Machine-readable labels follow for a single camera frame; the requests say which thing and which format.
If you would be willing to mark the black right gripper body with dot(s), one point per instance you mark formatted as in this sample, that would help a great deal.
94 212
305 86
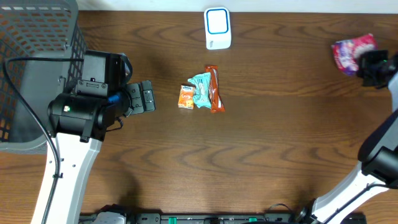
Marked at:
368 64

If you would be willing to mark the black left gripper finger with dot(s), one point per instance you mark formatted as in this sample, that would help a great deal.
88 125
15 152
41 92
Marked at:
148 96
136 102

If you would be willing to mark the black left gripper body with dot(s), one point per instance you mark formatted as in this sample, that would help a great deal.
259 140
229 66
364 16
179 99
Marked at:
135 98

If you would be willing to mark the red purple pad packet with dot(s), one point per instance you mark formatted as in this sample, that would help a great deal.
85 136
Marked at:
346 53

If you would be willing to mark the orange Kleenex tissue pack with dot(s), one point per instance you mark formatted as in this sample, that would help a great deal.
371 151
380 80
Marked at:
185 99

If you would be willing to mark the red snack bar wrapper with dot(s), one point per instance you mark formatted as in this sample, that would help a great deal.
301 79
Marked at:
216 102

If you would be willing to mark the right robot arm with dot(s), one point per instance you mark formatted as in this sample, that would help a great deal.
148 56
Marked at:
376 170

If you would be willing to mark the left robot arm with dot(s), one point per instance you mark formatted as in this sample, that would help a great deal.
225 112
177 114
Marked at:
79 119

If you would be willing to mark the white barcode scanner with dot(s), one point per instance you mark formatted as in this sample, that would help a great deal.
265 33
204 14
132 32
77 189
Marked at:
217 28

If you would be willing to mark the grey plastic mesh basket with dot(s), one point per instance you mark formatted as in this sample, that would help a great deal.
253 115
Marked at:
48 34

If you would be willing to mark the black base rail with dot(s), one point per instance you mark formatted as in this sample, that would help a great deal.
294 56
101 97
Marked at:
155 218

